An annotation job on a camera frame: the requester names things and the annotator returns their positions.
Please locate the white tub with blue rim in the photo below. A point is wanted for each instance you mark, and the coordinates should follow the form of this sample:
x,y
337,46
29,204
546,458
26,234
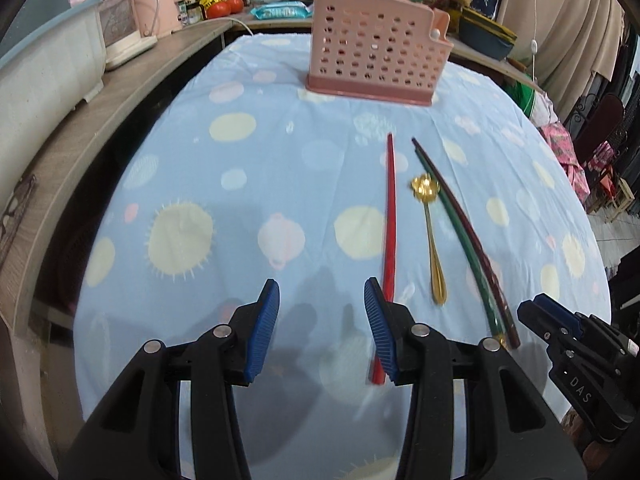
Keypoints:
x,y
45,60

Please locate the white glass kettle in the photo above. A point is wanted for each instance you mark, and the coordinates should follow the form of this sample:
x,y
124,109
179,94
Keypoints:
x,y
122,25

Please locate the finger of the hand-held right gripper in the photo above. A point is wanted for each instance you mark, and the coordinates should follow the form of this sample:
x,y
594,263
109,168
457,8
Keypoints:
x,y
557,315
537,322

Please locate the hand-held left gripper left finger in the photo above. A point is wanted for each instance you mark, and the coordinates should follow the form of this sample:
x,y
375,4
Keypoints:
x,y
262,335

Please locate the red tomato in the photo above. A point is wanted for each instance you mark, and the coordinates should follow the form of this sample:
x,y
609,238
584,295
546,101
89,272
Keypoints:
x,y
218,10
236,5

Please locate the eyeglasses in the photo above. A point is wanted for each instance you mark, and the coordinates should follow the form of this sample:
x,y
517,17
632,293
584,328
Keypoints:
x,y
17,210

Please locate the small jar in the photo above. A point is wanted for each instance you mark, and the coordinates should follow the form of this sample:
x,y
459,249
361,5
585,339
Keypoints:
x,y
190,14

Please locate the pink floral cloth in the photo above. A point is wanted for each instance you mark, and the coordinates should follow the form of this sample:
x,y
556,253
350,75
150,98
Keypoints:
x,y
562,155

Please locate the blue wet wipes pack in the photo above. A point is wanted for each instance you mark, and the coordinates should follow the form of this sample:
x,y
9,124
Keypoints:
x,y
280,11

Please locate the dark metal chair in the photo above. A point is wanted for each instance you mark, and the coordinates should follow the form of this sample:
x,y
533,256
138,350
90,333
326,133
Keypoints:
x,y
602,120

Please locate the pink perforated utensil basket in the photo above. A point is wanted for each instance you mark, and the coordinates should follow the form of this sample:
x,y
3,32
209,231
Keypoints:
x,y
370,55

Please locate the wooden side counter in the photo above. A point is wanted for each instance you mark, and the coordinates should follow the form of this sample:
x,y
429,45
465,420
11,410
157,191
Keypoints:
x,y
100,125

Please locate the green basin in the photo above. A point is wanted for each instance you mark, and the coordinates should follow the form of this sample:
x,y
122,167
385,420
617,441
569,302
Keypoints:
x,y
527,97

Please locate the blue printed tablecloth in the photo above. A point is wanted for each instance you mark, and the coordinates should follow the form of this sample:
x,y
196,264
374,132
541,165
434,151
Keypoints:
x,y
225,160

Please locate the beige curtain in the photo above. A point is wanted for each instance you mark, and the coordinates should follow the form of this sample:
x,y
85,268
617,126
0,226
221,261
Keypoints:
x,y
570,20

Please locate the teal plastic chair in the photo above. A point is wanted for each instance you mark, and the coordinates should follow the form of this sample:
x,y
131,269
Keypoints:
x,y
47,2

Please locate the red chopstick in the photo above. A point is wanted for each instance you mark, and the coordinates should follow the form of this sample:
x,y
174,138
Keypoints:
x,y
391,210

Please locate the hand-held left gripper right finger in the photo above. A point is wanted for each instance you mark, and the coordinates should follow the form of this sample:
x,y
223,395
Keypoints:
x,y
380,335

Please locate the gold flower spoon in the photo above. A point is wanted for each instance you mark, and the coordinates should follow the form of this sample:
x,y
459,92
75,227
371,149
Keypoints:
x,y
424,186

